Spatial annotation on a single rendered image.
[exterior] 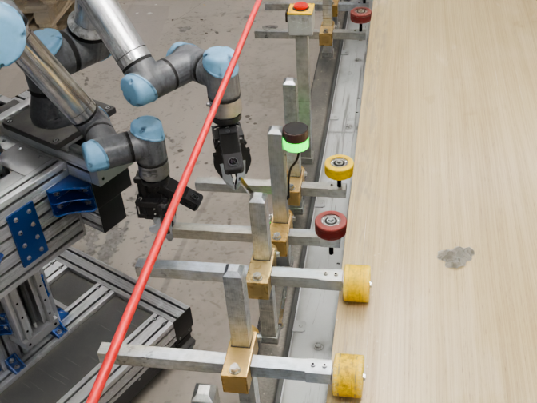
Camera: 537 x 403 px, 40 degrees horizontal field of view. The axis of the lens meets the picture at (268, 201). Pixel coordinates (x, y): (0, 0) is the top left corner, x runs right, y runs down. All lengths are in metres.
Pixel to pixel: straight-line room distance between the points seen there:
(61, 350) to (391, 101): 1.36
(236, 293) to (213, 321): 1.50
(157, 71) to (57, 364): 1.23
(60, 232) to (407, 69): 1.21
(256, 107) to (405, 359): 2.73
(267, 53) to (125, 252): 1.89
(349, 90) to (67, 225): 1.29
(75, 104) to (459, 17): 1.57
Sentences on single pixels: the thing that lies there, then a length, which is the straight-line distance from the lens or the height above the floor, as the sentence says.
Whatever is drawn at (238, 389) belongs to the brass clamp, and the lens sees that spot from 1.44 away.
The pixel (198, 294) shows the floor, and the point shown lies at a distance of 2.96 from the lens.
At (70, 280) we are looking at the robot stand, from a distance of 2.84.
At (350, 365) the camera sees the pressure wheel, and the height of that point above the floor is 0.98.
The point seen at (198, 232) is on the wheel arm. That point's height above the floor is 0.86.
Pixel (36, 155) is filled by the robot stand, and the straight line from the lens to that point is 2.16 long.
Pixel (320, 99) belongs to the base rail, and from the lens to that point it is 2.72.
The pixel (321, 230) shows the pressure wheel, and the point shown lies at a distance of 1.80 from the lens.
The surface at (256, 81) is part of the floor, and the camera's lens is 4.34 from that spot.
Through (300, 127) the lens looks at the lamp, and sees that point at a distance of 1.73.
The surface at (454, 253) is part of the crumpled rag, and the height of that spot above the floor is 0.92.
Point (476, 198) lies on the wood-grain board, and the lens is 1.93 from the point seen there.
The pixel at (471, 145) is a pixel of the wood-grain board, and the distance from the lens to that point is 2.13.
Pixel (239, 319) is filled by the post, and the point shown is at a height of 1.05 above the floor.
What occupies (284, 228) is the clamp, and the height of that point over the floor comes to 0.87.
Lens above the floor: 2.07
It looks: 38 degrees down
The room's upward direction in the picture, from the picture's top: 5 degrees counter-clockwise
